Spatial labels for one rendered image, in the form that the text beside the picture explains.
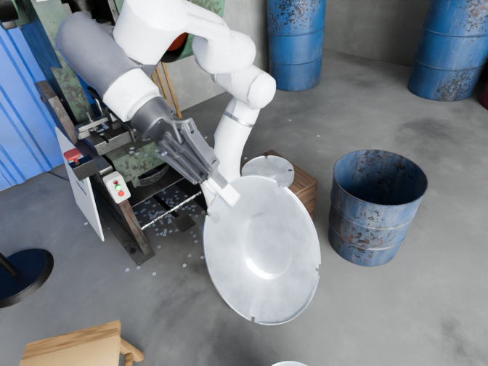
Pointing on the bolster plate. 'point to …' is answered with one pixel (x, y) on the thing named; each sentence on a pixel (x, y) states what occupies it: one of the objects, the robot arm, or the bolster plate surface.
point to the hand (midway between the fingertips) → (221, 189)
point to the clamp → (88, 125)
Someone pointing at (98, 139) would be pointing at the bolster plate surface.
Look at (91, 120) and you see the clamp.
